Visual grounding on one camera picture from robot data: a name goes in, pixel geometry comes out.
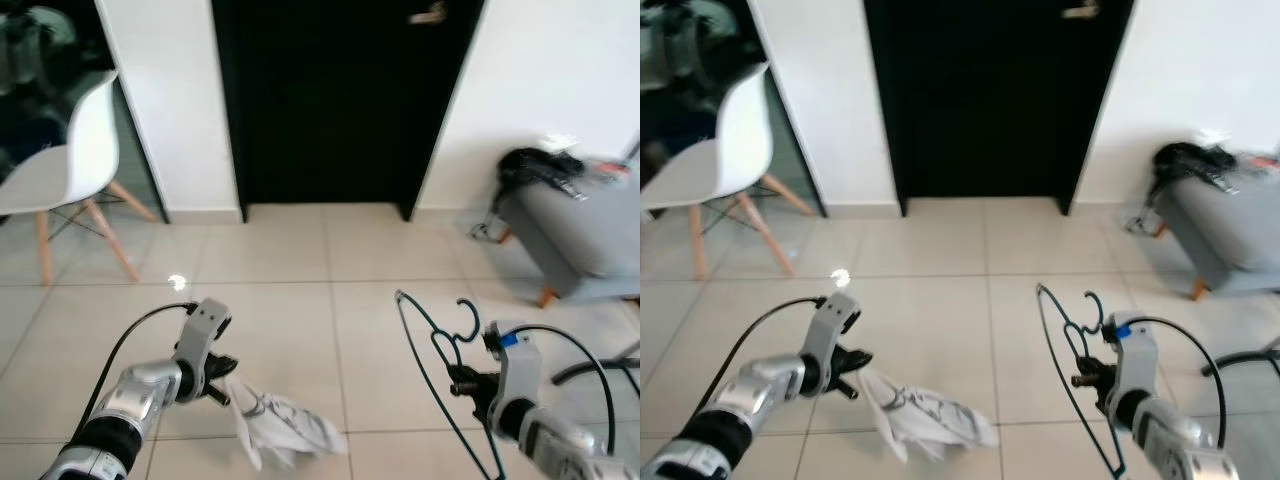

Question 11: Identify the white cloth with black print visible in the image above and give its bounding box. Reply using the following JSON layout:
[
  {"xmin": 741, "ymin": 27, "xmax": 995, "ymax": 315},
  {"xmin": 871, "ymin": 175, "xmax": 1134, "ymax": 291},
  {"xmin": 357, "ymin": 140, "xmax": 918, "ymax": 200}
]
[
  {"xmin": 858, "ymin": 365, "xmax": 1001, "ymax": 466},
  {"xmin": 220, "ymin": 373, "xmax": 351, "ymax": 473}
]

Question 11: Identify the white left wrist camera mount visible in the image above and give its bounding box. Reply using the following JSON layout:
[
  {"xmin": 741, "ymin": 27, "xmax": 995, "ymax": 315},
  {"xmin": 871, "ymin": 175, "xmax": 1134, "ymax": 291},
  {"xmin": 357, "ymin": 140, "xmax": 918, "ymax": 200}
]
[
  {"xmin": 173, "ymin": 297, "xmax": 234, "ymax": 399},
  {"xmin": 805, "ymin": 290, "xmax": 863, "ymax": 396}
]

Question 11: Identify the black bag with straps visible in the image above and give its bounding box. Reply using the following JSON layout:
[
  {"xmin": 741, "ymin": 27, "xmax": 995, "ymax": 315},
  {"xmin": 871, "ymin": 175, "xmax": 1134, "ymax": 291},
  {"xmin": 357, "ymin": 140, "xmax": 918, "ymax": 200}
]
[
  {"xmin": 470, "ymin": 147, "xmax": 601, "ymax": 246},
  {"xmin": 1125, "ymin": 142, "xmax": 1246, "ymax": 236}
]

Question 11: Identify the blue plastic hanger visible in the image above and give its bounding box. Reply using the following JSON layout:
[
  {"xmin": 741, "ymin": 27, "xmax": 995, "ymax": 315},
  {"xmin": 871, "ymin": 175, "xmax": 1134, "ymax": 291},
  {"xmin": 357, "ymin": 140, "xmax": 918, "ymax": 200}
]
[
  {"xmin": 395, "ymin": 290, "xmax": 501, "ymax": 480},
  {"xmin": 1035, "ymin": 283, "xmax": 1126, "ymax": 476}
]

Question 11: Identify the black door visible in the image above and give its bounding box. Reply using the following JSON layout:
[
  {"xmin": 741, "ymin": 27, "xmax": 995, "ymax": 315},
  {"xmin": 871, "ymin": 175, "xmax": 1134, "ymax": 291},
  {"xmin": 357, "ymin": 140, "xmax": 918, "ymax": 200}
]
[
  {"xmin": 862, "ymin": 0, "xmax": 1136, "ymax": 216},
  {"xmin": 210, "ymin": 0, "xmax": 488, "ymax": 223}
]

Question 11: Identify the grey upholstered ottoman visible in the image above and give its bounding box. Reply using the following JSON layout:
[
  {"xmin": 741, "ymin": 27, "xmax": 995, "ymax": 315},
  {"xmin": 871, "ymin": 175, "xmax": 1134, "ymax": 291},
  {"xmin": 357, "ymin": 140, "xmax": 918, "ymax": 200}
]
[
  {"xmin": 1150, "ymin": 160, "xmax": 1280, "ymax": 301},
  {"xmin": 495, "ymin": 165, "xmax": 641, "ymax": 308}
]

